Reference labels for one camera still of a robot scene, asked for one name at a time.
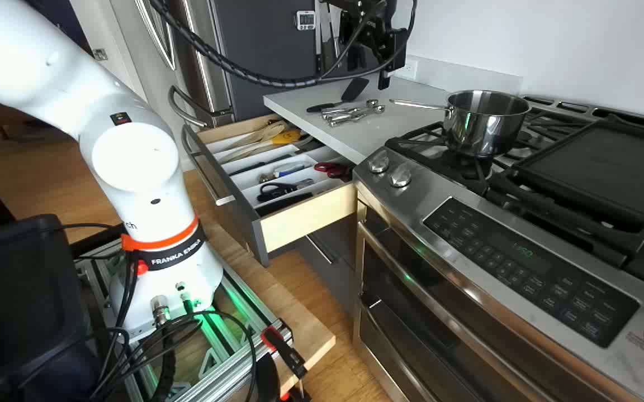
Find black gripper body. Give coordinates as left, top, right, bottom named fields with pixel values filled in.
left=337, top=0, right=412, bottom=89

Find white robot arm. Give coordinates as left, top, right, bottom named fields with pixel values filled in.
left=0, top=0, right=223, bottom=338

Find white cutlery tray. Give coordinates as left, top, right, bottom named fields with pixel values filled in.
left=208, top=131, right=351, bottom=214

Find open wooden kitchen drawer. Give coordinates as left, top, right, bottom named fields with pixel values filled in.
left=180, top=114, right=356, bottom=263

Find black spatula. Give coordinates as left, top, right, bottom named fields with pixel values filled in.
left=309, top=75, right=368, bottom=114

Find metal scoop right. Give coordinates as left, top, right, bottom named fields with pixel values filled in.
left=327, top=99, right=385, bottom=120

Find metal scoop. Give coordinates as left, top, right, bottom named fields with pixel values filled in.
left=322, top=105, right=377, bottom=128
left=327, top=99, right=385, bottom=120

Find metal scoop left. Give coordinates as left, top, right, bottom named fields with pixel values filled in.
left=322, top=105, right=377, bottom=128

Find yellow tipped spatula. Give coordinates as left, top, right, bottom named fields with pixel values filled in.
left=254, top=128, right=302, bottom=147

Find stainless steel pot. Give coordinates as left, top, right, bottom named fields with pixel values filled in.
left=442, top=89, right=529, bottom=159

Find black scissors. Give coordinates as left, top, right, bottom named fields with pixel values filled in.
left=256, top=179, right=312, bottom=203

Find black cast iron griddle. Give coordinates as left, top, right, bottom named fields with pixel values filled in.
left=517, top=123, right=644, bottom=225

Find stainless steel gas range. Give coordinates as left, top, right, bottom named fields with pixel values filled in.
left=352, top=99, right=644, bottom=402

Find black box on cart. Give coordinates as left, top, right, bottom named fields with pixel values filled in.
left=0, top=214, right=99, bottom=402

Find red handled tool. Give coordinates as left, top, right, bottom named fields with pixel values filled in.
left=312, top=163, right=351, bottom=181

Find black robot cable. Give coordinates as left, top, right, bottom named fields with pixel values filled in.
left=147, top=0, right=419, bottom=93

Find robot base mounting frame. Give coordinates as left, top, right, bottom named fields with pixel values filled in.
left=74, top=220, right=340, bottom=402

